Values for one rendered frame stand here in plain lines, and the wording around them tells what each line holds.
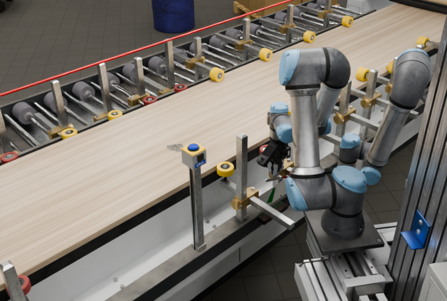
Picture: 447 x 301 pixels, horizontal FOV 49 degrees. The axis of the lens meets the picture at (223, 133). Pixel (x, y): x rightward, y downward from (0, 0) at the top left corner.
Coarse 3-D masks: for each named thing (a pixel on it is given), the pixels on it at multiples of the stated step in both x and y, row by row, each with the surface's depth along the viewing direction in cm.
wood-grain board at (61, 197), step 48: (288, 48) 350; (336, 48) 349; (384, 48) 347; (432, 48) 351; (192, 96) 288; (240, 96) 287; (288, 96) 287; (96, 144) 246; (144, 144) 245; (0, 192) 214; (48, 192) 214; (96, 192) 213; (144, 192) 213; (0, 240) 189; (48, 240) 189; (0, 288) 171
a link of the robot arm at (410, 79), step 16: (400, 64) 167; (416, 64) 164; (400, 80) 164; (416, 80) 162; (400, 96) 164; (416, 96) 163; (400, 112) 167; (384, 128) 173; (400, 128) 172; (384, 144) 175; (368, 160) 182; (384, 160) 180; (368, 176) 182
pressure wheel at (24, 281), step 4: (20, 276) 172; (24, 276) 172; (20, 280) 171; (24, 280) 171; (28, 280) 171; (24, 284) 169; (28, 284) 170; (24, 288) 168; (28, 288) 170; (24, 292) 169; (28, 292) 170
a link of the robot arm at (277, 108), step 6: (276, 102) 200; (282, 102) 200; (270, 108) 200; (276, 108) 196; (282, 108) 196; (288, 108) 198; (270, 114) 200; (276, 114) 197; (288, 114) 200; (270, 120) 201; (270, 126) 203
